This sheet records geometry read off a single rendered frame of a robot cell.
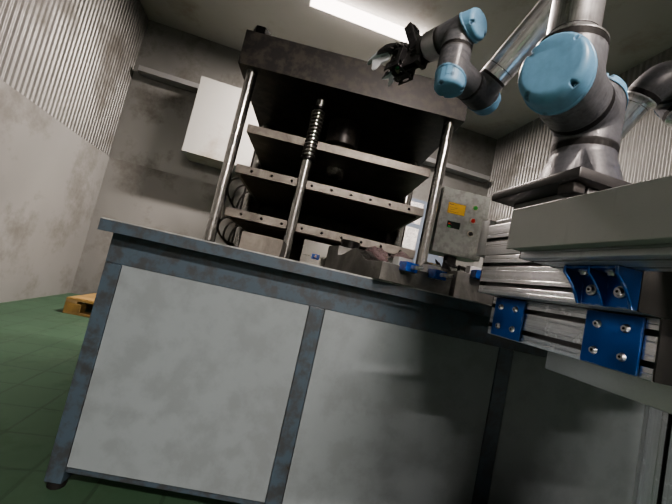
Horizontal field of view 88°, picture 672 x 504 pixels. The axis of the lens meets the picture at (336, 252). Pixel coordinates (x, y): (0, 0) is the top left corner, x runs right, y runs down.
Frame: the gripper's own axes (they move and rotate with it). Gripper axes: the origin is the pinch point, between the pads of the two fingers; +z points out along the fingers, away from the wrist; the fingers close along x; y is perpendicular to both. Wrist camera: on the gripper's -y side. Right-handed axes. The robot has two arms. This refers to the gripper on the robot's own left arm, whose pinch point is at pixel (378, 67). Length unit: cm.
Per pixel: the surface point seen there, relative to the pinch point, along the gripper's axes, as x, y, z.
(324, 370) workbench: 20, 95, 3
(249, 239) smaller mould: -5, 62, 34
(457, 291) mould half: 48, 58, -17
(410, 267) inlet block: 24, 58, -16
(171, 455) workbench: -7, 132, 25
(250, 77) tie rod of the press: -10, -29, 103
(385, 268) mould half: 19, 60, -11
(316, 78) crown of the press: 16, -40, 80
